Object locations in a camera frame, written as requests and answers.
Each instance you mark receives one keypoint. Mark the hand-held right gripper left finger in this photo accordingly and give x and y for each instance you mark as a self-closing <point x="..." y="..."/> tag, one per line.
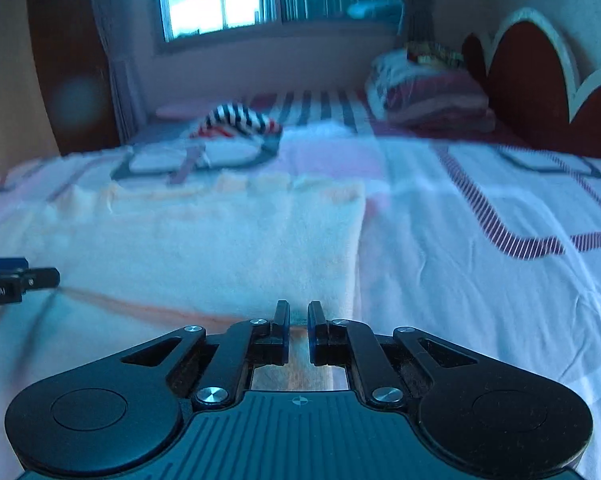
<point x="283" y="340"/>

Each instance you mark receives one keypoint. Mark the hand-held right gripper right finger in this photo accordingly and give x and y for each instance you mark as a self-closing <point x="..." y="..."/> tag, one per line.
<point x="314" y="340"/>

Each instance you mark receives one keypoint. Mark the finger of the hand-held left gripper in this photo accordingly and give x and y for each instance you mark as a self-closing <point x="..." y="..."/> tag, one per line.
<point x="40" y="277"/>

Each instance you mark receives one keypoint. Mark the white towel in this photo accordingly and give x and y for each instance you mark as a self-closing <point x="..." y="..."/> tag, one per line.
<point x="220" y="250"/>

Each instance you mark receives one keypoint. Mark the patterned white bed cover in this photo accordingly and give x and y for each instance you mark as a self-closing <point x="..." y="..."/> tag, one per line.
<point x="455" y="270"/>

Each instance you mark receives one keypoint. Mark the red white navy striped garment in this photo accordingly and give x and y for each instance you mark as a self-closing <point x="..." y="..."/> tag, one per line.
<point x="235" y="120"/>

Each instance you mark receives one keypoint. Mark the brown wooden wardrobe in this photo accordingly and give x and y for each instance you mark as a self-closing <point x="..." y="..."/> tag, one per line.
<point x="65" y="50"/>

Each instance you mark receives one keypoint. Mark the grey curtain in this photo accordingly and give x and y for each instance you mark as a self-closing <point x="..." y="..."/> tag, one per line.
<point x="418" y="5"/>
<point x="115" y="60"/>

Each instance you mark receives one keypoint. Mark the striped purple bed sheet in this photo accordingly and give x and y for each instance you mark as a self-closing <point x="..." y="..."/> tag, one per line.
<point x="325" y="105"/>

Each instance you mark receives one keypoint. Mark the striped pillow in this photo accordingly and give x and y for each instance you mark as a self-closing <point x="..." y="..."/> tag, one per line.
<point x="425" y="95"/>

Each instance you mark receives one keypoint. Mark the printed bag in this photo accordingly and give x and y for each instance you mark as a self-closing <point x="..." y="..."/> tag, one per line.
<point x="433" y="55"/>

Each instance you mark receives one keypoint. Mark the teal cloth bundle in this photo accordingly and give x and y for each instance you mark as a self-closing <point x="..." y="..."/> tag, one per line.
<point x="375" y="11"/>

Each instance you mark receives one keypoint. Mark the heart-shaped red headboard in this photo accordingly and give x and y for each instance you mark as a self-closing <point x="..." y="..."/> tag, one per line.
<point x="525" y="75"/>

